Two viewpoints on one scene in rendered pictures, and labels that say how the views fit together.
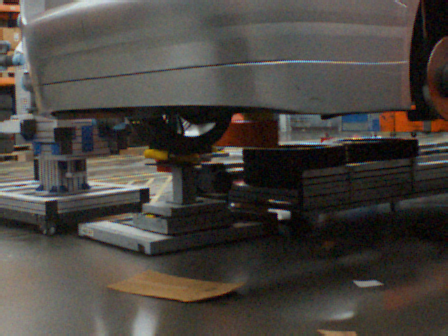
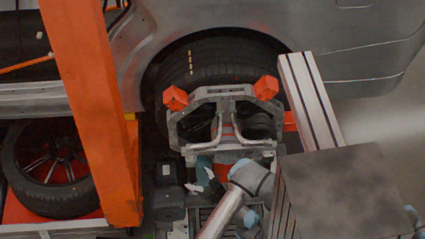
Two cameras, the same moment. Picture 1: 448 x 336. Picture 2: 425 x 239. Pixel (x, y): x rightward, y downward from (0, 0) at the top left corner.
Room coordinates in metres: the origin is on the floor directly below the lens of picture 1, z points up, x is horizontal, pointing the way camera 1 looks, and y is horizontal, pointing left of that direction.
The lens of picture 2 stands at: (5.78, 0.91, 3.28)
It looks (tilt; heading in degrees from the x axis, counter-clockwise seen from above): 54 degrees down; 212
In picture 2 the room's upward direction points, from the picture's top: 2 degrees counter-clockwise
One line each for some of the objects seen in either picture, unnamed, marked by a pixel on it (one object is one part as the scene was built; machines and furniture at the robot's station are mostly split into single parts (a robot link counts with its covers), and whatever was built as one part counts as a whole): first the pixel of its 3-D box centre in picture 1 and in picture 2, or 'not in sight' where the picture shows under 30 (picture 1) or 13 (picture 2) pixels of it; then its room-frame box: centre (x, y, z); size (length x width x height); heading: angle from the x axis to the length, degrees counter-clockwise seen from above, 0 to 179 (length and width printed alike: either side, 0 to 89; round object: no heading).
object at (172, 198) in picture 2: (212, 190); (168, 188); (4.39, -0.24, 0.26); 0.42 x 0.18 x 0.35; 34
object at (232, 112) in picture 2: not in sight; (250, 123); (4.29, 0.18, 1.03); 0.19 x 0.18 x 0.11; 34
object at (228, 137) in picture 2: not in sight; (226, 139); (4.30, 0.07, 0.85); 0.21 x 0.14 x 0.14; 34
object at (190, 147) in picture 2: not in sight; (204, 125); (4.40, 0.02, 1.03); 0.19 x 0.18 x 0.11; 34
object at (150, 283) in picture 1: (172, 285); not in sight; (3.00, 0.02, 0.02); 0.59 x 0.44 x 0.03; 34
